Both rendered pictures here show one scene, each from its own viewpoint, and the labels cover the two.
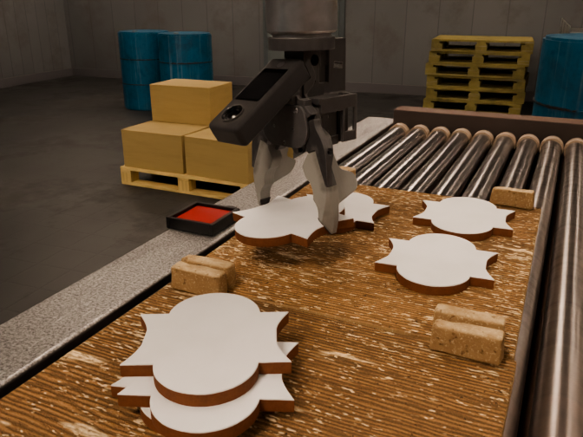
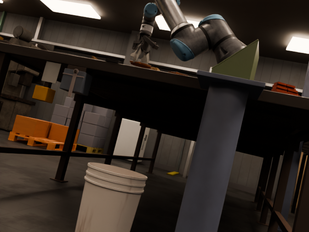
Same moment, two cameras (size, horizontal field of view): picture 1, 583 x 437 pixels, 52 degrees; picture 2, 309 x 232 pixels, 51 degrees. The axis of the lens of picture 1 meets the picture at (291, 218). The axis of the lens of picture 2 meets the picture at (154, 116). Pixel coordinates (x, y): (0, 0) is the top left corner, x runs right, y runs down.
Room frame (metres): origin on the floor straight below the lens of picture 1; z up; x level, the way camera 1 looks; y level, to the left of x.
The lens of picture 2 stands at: (0.76, 1.95, 0.54)
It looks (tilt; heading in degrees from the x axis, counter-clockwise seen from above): 5 degrees up; 262
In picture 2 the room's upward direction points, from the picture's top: 14 degrees clockwise
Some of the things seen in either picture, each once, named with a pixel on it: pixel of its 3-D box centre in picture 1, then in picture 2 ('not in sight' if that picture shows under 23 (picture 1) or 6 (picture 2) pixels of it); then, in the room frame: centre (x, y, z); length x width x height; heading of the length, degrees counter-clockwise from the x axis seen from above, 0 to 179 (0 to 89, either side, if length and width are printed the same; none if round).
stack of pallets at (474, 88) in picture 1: (478, 73); not in sight; (6.85, -2.10, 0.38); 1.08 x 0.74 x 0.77; 69
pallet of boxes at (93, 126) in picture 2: not in sight; (80, 124); (1.30, -5.56, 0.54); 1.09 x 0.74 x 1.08; 159
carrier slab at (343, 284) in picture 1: (382, 244); not in sight; (0.69, -0.11, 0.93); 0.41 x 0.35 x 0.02; 156
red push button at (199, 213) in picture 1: (204, 218); not in sight; (0.80, 0.13, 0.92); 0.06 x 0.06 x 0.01; 65
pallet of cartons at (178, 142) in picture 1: (209, 135); not in sight; (4.01, 0.56, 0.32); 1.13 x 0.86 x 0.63; 76
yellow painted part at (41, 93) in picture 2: not in sight; (47, 81); (1.15, -0.02, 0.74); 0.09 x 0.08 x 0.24; 155
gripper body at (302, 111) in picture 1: (307, 93); (142, 42); (0.67, -0.02, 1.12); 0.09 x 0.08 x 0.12; 134
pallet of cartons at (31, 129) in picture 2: not in sight; (47, 134); (1.74, -4.31, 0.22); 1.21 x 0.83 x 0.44; 78
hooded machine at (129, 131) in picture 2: not in sight; (132, 132); (0.16, -5.19, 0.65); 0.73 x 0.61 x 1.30; 159
